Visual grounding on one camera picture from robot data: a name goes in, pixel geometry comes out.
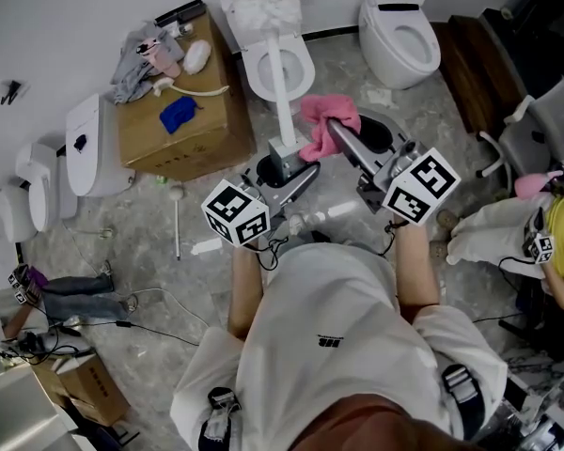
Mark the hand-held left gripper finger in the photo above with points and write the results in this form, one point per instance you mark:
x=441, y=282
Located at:
x=296, y=158
x=277, y=160

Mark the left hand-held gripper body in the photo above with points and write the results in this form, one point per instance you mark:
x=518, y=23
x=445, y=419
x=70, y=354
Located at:
x=235, y=214

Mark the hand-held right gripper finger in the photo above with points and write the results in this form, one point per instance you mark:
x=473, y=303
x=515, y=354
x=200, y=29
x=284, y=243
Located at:
x=359, y=150

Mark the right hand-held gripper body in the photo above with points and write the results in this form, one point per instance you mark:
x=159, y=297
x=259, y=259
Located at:
x=423, y=186

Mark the pink cloth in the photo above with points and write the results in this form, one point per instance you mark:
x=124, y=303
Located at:
x=324, y=144

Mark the white toilet brush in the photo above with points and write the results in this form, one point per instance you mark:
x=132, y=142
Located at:
x=283, y=101

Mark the person's left forearm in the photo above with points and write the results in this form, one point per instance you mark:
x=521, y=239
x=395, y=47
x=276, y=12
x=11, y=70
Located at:
x=244, y=294

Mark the person's right forearm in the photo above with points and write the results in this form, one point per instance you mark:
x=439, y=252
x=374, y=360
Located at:
x=416, y=270

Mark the white smart toilet black panel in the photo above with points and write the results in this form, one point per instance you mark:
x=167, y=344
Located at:
x=380, y=59

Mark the open round-lid white toilet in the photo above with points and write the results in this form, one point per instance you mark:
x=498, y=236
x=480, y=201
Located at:
x=305, y=59

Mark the large closed white toilet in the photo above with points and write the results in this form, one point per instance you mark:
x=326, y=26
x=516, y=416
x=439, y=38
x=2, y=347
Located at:
x=89, y=158

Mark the person's left shoe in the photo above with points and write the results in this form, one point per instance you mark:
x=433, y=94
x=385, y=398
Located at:
x=297, y=223

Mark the small green item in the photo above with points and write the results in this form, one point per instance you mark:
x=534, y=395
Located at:
x=161, y=179

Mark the large brown cardboard box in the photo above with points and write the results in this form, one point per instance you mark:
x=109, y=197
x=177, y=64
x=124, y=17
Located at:
x=192, y=139

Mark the blue cloth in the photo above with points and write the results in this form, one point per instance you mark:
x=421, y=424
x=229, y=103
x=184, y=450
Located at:
x=178, y=115

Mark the brown wooden bench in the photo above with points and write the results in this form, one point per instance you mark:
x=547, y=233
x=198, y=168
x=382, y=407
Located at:
x=479, y=73

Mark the person's white t-shirt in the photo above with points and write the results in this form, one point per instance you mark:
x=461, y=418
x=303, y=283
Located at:
x=333, y=299

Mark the white fluffy sponge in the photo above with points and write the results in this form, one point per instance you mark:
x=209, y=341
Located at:
x=197, y=57

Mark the grey office chair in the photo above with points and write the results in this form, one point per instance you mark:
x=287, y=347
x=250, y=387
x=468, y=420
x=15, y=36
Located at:
x=545, y=134

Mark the pink cup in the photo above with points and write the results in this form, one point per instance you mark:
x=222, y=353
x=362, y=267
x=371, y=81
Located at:
x=162, y=61

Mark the grey clothing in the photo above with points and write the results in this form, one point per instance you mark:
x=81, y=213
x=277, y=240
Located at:
x=131, y=82

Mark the small black object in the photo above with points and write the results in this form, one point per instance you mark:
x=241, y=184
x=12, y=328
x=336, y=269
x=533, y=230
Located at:
x=80, y=143

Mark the black tray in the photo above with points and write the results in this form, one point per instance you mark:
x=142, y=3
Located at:
x=188, y=12

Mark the printed brown cardboard box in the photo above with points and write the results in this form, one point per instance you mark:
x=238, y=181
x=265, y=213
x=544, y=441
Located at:
x=98, y=393

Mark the black wall hook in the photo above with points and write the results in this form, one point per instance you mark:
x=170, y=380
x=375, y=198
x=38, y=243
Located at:
x=11, y=92

